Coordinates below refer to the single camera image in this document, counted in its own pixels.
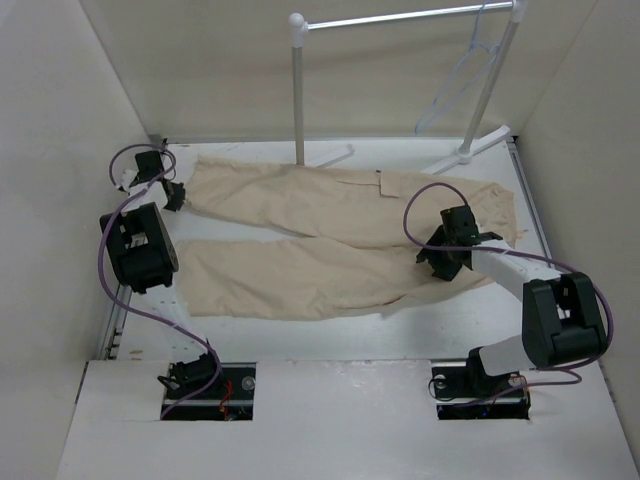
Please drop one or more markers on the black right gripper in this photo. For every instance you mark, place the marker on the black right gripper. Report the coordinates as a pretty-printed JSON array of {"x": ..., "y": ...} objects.
[{"x": 443, "y": 271}]

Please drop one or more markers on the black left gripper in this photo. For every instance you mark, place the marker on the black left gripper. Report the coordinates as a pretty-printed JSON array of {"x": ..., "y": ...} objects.
[{"x": 178, "y": 197}]

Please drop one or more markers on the beige trousers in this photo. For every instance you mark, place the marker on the beige trousers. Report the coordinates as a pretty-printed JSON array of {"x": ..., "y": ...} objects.
[{"x": 350, "y": 238}]

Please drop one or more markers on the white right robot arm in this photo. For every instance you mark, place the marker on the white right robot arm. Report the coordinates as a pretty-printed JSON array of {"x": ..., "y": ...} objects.
[{"x": 561, "y": 321}]

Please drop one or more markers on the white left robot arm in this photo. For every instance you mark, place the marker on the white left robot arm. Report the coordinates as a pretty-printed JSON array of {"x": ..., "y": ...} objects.
[{"x": 136, "y": 242}]

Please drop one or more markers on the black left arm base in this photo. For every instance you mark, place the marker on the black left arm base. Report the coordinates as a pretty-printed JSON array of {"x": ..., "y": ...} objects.
[{"x": 208, "y": 390}]

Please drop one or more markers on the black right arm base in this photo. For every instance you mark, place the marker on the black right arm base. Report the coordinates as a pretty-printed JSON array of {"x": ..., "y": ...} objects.
[{"x": 462, "y": 390}]

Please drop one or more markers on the light blue clothes hanger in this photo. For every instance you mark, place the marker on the light blue clothes hanger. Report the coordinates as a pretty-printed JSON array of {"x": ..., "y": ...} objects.
[{"x": 468, "y": 70}]

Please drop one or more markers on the white clothes rack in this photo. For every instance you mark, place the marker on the white clothes rack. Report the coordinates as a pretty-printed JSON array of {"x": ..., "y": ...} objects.
[{"x": 375, "y": 75}]

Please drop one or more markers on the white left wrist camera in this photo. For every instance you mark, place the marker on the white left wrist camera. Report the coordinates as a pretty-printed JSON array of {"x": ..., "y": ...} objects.
[{"x": 129, "y": 179}]

